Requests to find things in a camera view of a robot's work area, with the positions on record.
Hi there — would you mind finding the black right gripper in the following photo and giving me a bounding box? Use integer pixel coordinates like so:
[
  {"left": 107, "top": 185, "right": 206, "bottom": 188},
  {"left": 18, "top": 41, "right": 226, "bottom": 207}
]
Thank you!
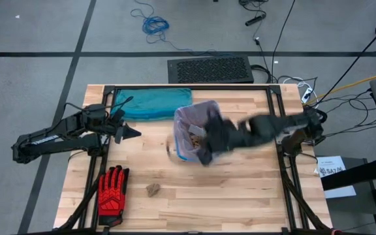
[{"left": 198, "top": 106, "right": 241, "bottom": 166}]

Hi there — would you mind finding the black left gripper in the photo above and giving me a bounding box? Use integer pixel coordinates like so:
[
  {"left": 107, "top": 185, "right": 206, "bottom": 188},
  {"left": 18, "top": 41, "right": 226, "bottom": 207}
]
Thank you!
[{"left": 83, "top": 104, "right": 142, "bottom": 144}]

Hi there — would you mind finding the white paper scrap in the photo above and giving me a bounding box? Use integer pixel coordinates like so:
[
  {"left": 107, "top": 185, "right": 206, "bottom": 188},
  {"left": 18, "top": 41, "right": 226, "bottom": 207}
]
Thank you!
[{"left": 187, "top": 123, "right": 208, "bottom": 138}]

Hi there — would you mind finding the pink translucent plastic bag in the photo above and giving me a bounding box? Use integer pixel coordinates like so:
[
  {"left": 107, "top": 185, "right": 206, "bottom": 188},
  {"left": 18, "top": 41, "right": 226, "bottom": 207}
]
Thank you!
[{"left": 174, "top": 100, "right": 223, "bottom": 163}]

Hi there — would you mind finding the teal plastic trash bag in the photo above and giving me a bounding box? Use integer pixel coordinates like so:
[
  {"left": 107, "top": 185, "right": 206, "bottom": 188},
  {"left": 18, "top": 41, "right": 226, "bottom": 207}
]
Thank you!
[{"left": 110, "top": 87, "right": 194, "bottom": 122}]

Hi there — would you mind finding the black perforated metal panel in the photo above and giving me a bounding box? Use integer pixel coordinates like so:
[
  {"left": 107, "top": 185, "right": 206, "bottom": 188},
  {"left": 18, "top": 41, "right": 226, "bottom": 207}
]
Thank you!
[{"left": 167, "top": 54, "right": 255, "bottom": 84}]

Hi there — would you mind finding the red black work glove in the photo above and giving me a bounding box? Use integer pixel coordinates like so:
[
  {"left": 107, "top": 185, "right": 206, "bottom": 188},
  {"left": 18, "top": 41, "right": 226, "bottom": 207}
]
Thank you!
[{"left": 97, "top": 165, "right": 130, "bottom": 227}]

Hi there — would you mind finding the white power strip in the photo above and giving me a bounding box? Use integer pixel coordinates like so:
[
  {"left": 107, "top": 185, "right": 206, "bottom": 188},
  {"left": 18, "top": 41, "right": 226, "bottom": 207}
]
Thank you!
[{"left": 301, "top": 87, "right": 313, "bottom": 104}]

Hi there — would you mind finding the black power adapter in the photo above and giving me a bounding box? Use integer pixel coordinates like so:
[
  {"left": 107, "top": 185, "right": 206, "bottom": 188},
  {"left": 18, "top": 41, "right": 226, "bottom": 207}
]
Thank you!
[{"left": 245, "top": 13, "right": 267, "bottom": 27}]

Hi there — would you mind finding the white printed paper sheet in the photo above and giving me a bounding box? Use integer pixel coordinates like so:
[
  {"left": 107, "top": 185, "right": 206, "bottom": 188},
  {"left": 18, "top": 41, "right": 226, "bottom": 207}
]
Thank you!
[{"left": 315, "top": 155, "right": 357, "bottom": 199}]

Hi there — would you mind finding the black beam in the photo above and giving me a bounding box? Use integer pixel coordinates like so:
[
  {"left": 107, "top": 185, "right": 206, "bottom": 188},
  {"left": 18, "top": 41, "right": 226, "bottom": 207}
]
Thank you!
[{"left": 320, "top": 155, "right": 376, "bottom": 192}]

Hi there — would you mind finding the grey side table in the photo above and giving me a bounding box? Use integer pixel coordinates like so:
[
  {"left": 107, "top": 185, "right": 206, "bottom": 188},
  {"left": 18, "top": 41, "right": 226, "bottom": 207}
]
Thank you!
[{"left": 318, "top": 78, "right": 376, "bottom": 235}]

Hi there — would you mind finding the black aluminium table frame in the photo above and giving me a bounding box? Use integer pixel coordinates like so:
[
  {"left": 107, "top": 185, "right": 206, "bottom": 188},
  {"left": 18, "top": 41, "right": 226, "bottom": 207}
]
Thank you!
[{"left": 53, "top": 83, "right": 334, "bottom": 235}]

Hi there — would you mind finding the blue coiled cable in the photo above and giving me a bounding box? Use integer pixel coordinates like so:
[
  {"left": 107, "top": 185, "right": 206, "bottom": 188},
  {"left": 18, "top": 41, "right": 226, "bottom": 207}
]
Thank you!
[{"left": 130, "top": 0, "right": 231, "bottom": 56}]

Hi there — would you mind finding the yellow floor cable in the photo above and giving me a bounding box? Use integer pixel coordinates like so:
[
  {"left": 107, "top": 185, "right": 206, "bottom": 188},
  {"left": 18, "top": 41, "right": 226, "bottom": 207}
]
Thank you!
[{"left": 307, "top": 71, "right": 376, "bottom": 105}]

